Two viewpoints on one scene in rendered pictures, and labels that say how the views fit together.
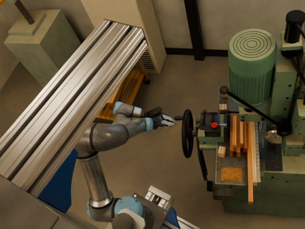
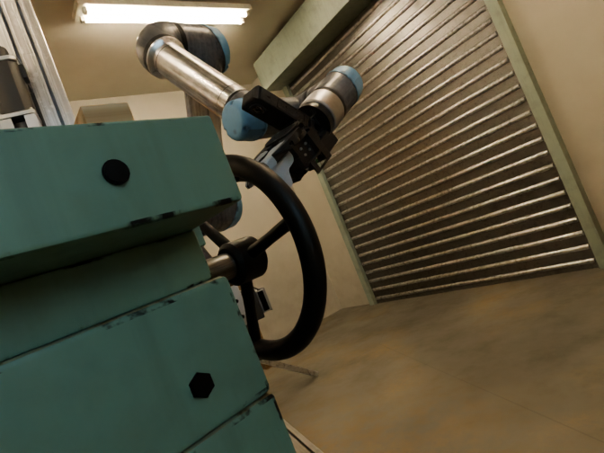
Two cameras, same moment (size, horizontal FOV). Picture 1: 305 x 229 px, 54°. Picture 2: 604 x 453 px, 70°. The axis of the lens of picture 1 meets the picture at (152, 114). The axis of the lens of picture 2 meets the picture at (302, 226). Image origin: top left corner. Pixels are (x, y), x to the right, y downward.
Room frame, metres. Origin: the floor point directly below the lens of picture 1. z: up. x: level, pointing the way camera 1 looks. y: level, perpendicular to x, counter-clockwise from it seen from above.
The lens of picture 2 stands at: (1.15, -0.68, 0.80)
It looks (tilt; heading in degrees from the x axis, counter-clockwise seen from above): 2 degrees up; 107
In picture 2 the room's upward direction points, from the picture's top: 22 degrees counter-clockwise
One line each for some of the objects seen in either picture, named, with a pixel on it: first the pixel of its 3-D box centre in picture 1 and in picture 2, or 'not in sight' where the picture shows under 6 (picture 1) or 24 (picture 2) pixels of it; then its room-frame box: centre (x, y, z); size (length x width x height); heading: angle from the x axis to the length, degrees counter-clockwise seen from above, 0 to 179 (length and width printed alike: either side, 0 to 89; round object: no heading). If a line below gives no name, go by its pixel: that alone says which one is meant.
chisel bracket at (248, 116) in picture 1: (253, 113); not in sight; (0.72, -0.46, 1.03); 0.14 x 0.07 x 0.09; 62
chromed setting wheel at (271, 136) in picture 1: (278, 136); not in sight; (0.56, -0.50, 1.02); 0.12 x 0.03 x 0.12; 62
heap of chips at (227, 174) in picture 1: (231, 173); not in sight; (0.53, -0.24, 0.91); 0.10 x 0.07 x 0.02; 62
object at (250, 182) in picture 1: (249, 144); not in sight; (0.62, -0.39, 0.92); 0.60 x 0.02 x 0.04; 152
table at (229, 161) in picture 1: (228, 133); (35, 279); (0.75, -0.34, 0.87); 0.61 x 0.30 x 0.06; 152
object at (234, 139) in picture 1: (234, 133); not in sight; (0.71, -0.35, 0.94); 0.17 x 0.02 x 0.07; 152
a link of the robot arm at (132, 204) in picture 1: (129, 211); not in sight; (0.53, 0.29, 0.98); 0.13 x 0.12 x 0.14; 61
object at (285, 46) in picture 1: (293, 34); not in sight; (0.66, -0.57, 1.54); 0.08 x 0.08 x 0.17; 62
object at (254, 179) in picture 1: (253, 128); not in sight; (0.69, -0.45, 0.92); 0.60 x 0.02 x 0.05; 152
